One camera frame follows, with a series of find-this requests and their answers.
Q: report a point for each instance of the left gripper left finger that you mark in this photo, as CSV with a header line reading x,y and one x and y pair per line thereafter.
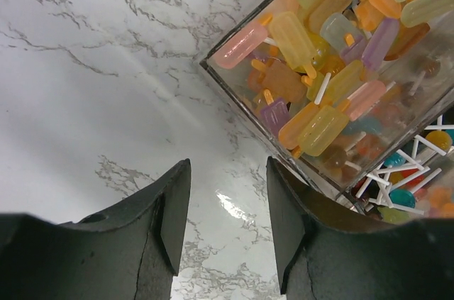
x,y
131,250

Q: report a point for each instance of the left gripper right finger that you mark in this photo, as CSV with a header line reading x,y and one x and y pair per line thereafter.
x,y
325,251

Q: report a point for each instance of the clear four-compartment candy box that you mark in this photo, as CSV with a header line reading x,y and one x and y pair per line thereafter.
x,y
355,95

